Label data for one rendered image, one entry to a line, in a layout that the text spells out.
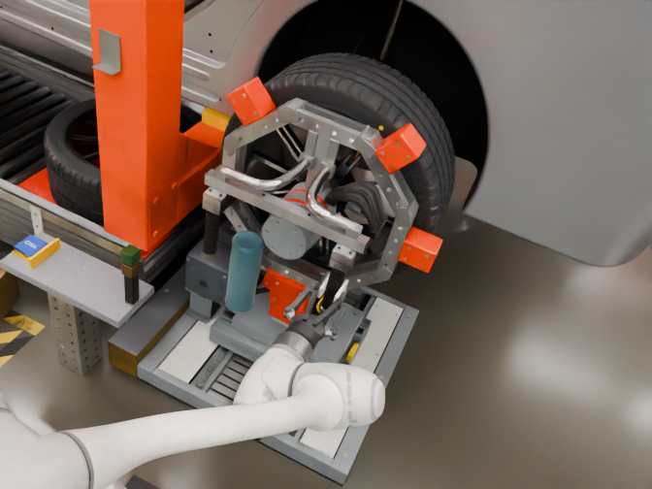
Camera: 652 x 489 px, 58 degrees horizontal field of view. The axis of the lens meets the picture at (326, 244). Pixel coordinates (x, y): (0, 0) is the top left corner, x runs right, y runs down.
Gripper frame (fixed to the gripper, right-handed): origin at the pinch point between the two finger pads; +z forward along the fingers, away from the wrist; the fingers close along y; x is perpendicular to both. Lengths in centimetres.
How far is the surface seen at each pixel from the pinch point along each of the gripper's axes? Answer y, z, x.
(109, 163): -74, 11, -3
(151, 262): -73, 29, -56
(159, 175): -62, 17, -5
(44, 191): -129, 37, -56
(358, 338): 5, 48, -66
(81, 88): -164, 100, -50
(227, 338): -36, 23, -68
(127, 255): -56, -4, -17
